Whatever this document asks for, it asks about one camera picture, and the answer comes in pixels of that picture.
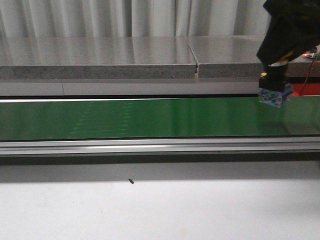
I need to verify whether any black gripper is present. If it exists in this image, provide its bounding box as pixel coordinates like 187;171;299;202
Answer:
256;0;320;66

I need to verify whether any yellow mushroom push button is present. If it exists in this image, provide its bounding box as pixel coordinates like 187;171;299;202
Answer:
258;50;294;108

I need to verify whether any small green circuit board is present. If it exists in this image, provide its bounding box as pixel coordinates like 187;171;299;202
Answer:
302;47;320;60

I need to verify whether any red plastic tray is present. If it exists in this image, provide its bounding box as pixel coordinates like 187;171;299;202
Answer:
290;83;320;96

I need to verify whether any green conveyor belt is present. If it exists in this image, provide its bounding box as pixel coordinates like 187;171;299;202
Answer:
0;96;320;142

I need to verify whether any grey stone counter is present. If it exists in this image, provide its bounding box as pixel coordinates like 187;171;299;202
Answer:
0;33;320;97

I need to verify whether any white curtain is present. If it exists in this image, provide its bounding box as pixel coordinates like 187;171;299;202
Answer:
0;0;270;38

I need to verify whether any red black wire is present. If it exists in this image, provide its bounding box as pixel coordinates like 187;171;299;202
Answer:
299;56;320;97

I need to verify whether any aluminium conveyor frame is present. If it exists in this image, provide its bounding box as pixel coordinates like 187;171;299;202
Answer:
0;136;320;165

